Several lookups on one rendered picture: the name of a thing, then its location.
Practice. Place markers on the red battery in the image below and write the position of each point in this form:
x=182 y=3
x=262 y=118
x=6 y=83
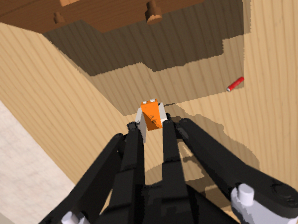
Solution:
x=235 y=84

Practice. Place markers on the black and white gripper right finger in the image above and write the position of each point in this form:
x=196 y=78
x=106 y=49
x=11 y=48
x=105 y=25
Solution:
x=256 y=198

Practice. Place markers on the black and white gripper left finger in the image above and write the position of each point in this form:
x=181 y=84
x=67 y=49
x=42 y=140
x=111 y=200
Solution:
x=86 y=200

